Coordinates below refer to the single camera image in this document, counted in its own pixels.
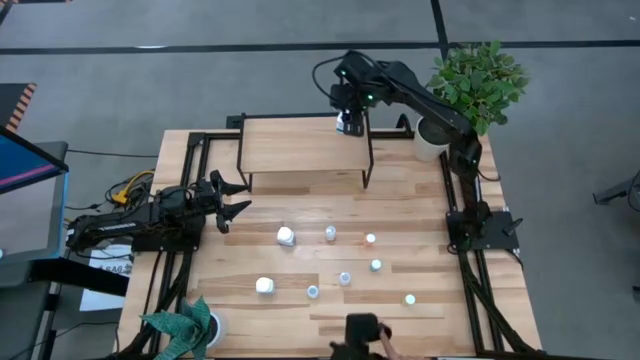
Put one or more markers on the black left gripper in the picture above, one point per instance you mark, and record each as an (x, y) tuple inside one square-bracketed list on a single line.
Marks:
[(209, 200)]

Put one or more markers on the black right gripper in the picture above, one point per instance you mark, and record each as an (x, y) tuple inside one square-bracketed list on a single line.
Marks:
[(350, 97)]

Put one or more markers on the translucent white plastic bottle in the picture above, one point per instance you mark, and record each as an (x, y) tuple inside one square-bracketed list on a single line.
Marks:
[(330, 232), (312, 291), (344, 278)]

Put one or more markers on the pink translucent vial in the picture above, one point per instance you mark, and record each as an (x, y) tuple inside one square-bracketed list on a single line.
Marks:
[(370, 239)]

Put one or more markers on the teal blue pill vial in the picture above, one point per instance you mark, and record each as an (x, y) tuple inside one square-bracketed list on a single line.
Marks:
[(375, 265)]

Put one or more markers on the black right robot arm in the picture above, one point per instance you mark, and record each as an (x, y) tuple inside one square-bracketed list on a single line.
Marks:
[(430, 107)]

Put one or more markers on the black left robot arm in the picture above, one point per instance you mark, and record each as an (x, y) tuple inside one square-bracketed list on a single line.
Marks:
[(120, 227)]

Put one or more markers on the white round plant pot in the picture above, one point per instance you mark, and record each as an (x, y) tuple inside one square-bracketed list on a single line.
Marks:
[(427, 145)]

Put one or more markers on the small white plant pot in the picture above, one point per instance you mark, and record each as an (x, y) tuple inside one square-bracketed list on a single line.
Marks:
[(218, 330)]

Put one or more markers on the white printed paper sheet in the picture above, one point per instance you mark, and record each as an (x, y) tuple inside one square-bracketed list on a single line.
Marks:
[(112, 257)]

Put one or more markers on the green leafy plant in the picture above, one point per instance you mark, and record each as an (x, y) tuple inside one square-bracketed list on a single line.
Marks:
[(480, 80)]

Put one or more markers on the teal leafed plant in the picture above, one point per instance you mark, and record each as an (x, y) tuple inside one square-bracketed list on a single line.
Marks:
[(185, 325)]

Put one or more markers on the black monitor stand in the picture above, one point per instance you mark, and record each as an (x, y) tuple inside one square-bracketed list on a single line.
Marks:
[(75, 277)]

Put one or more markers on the blue framed monitor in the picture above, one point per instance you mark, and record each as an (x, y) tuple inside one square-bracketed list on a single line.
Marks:
[(30, 200)]

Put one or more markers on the person's hand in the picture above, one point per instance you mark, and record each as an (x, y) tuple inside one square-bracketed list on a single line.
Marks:
[(389, 345)]

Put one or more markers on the orange black striped mat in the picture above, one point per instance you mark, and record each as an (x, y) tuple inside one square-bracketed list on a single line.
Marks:
[(17, 107)]

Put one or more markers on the black stand leg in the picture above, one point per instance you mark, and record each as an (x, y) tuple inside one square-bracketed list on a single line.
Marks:
[(617, 192)]

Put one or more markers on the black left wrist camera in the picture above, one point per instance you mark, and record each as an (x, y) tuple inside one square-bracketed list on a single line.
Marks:
[(202, 190)]

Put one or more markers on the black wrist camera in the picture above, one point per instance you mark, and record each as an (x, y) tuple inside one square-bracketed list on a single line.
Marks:
[(352, 67), (202, 190)]

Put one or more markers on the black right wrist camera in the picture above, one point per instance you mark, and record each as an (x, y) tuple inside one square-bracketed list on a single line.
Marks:
[(352, 67)]

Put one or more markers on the wooden shelf with black frame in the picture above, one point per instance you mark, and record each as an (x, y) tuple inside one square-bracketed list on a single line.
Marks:
[(300, 145)]

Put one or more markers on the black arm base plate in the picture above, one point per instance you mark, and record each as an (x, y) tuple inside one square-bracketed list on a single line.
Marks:
[(165, 245), (500, 232)]

